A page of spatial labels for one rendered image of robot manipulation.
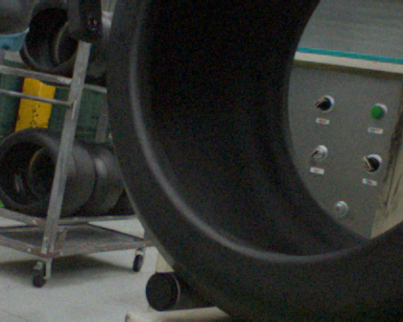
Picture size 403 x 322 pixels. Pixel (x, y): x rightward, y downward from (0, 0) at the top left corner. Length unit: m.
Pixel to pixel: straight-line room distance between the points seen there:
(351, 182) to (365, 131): 0.10
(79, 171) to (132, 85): 3.91
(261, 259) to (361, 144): 0.89
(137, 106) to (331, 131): 0.83
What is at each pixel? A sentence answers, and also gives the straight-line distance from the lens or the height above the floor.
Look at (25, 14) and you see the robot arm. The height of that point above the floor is 1.20.
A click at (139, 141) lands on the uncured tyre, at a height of 1.06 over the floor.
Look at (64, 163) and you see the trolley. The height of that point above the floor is 0.72.
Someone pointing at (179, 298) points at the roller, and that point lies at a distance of 0.96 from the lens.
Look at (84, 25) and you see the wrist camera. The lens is 1.20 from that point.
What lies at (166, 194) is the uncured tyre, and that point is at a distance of 0.91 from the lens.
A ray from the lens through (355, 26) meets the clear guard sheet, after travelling 1.72.
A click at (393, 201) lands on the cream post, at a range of 1.22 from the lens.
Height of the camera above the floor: 1.10
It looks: 3 degrees down
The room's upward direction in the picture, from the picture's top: 11 degrees clockwise
